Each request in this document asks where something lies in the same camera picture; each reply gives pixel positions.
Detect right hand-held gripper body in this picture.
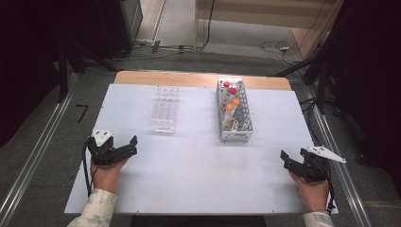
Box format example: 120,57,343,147
294,145,347,183

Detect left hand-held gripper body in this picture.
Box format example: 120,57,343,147
86,129,127,166

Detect clear plastic tube rack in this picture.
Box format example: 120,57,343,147
150,85,181,134

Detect white perforated tube rack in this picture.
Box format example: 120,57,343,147
216,78,254,143

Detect person's right hand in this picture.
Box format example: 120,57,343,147
288,171,331,213

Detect person's left hand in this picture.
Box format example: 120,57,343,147
90,157,129,194

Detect white work board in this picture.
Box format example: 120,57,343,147
63,82,340,216

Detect black metal stand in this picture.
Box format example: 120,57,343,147
273,29,337,115
56,39,121,104

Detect wooden table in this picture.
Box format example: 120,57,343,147
113,70,293,92

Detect dark equipment cabinet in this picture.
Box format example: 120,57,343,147
102,0,144,60

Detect light wooden furniture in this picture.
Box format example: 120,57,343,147
194,0,345,60

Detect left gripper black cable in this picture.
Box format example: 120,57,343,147
81,139,96,199

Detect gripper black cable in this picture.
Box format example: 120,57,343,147
81,139,96,199
311,160,337,213

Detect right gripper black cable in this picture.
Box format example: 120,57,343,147
311,160,337,213

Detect aluminium floor rail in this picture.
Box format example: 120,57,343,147
296,82,375,227
0,73,79,227

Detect black floor cables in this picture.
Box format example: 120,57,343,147
298,96,334,185

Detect grey floor cables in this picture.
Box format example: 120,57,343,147
113,38,203,61

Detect white floor cable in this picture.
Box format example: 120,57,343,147
258,40,299,65

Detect hanging black cable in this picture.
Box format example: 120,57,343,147
200,0,217,51

